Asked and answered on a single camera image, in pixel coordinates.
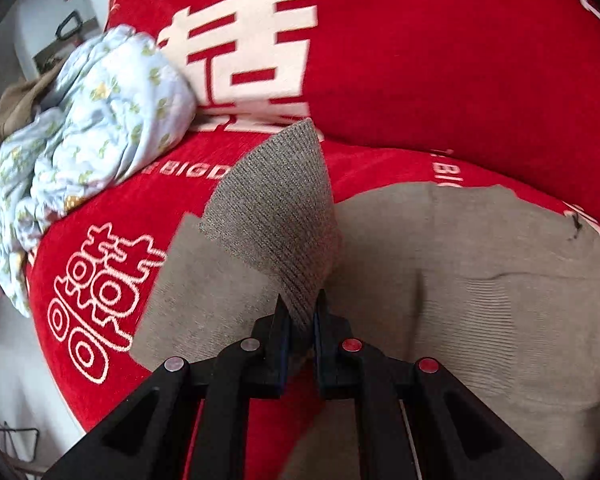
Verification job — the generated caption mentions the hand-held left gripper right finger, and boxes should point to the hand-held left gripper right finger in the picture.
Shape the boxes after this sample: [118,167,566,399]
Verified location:
[313,289,565,480]

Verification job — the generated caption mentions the black wire rack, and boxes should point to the black wire rack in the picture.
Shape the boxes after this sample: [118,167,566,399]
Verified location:
[0,404,41,467]

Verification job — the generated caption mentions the brown cloth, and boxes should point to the brown cloth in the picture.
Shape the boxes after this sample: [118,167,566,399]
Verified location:
[0,60,67,181]

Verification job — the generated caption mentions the grey knit garment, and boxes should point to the grey knit garment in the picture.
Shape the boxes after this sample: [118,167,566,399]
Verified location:
[130,117,600,480]

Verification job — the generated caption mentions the red printed sofa cover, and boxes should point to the red printed sofa cover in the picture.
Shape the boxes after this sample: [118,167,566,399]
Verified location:
[25,0,600,480]

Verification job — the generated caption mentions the light blue floral cloth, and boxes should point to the light blue floral cloth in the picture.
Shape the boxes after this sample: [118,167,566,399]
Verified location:
[0,24,197,318]

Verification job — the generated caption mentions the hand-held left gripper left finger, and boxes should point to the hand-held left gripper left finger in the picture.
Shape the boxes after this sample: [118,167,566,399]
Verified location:
[44,293,293,480]

